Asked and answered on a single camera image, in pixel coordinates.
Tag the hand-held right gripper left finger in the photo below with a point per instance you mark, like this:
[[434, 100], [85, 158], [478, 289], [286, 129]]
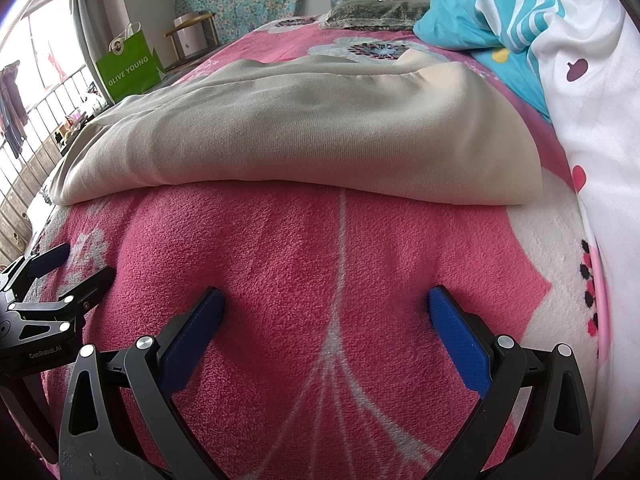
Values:
[[192, 332]]

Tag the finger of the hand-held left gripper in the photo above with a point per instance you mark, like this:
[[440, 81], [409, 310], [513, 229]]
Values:
[[47, 260], [95, 284]]

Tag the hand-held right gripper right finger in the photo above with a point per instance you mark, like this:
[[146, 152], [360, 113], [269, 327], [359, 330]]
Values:
[[462, 345]]

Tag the beige zip jacket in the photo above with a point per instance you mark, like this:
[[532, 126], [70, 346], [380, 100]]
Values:
[[300, 125]]

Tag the dark hanging clothes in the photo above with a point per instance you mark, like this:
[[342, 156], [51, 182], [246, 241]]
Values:
[[12, 105]]

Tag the pink floral fleece blanket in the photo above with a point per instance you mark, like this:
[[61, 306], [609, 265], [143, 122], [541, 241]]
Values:
[[280, 285]]

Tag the balcony railing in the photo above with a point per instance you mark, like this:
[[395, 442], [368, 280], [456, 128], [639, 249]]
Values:
[[45, 115]]

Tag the red hanging cloth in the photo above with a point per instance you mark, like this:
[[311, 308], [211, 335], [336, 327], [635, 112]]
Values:
[[56, 60]]

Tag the green paper shopping bag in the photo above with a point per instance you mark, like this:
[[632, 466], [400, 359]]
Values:
[[127, 70]]

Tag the printed white pink blue duvet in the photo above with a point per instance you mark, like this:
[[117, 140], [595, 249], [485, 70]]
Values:
[[590, 135]]

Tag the grey curtain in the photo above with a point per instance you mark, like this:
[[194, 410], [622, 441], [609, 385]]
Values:
[[95, 10]]

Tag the white round box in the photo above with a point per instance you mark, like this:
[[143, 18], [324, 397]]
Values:
[[189, 35]]

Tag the wooden stool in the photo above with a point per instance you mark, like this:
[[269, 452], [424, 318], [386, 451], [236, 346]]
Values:
[[210, 22]]

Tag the dark green patterned cushion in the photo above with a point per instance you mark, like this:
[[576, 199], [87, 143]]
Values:
[[375, 14]]

